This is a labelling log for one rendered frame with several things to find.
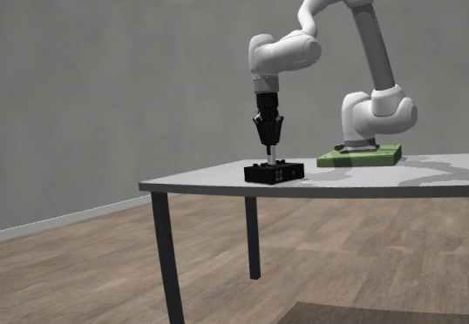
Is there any black lighting desk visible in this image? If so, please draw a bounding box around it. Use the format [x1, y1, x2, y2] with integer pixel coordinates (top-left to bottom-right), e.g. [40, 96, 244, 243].
[244, 159, 304, 185]

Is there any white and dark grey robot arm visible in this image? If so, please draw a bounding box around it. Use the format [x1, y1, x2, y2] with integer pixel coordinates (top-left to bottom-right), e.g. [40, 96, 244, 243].
[249, 0, 418, 154]

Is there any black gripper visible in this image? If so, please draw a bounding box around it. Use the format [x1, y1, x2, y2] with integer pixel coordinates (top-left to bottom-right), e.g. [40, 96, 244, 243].
[253, 92, 284, 165]

